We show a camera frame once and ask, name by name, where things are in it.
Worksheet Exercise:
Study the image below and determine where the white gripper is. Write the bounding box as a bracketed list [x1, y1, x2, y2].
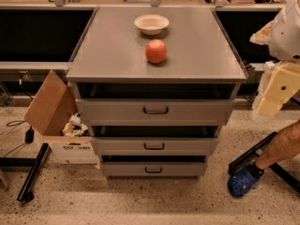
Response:
[254, 62, 300, 117]

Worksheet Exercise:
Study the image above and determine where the grey bottom drawer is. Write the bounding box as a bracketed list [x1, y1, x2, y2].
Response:
[101, 162, 207, 177]

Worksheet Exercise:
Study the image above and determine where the grey drawer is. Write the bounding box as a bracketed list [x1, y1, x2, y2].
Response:
[91, 138, 218, 156]
[76, 98, 233, 126]
[101, 162, 207, 177]

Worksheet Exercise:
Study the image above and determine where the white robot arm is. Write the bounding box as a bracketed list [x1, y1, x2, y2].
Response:
[250, 0, 300, 117]

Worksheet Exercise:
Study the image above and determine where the grey metal drawer cabinet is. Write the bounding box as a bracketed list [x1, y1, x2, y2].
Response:
[67, 6, 246, 165]

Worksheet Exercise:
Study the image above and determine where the grey middle drawer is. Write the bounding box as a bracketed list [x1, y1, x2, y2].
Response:
[91, 138, 218, 156]

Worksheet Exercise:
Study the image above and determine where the grey top drawer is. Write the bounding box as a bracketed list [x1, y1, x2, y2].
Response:
[76, 98, 233, 126]

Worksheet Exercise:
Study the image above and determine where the open cardboard box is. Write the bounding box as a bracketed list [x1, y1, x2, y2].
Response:
[24, 70, 99, 165]

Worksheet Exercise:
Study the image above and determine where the person's bare leg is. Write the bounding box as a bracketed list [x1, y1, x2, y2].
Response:
[255, 121, 300, 170]

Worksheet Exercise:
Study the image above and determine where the blue croc shoe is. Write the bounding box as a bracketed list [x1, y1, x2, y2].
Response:
[227, 167, 263, 198]

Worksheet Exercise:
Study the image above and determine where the red apple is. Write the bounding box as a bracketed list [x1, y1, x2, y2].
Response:
[145, 39, 167, 64]

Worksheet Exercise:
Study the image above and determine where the white ceramic bowl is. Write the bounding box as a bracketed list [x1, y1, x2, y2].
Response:
[134, 14, 169, 36]

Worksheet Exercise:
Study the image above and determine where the black power adapter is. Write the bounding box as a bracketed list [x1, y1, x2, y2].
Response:
[24, 127, 35, 143]

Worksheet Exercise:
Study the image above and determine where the black table leg left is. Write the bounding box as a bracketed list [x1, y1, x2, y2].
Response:
[0, 143, 49, 203]

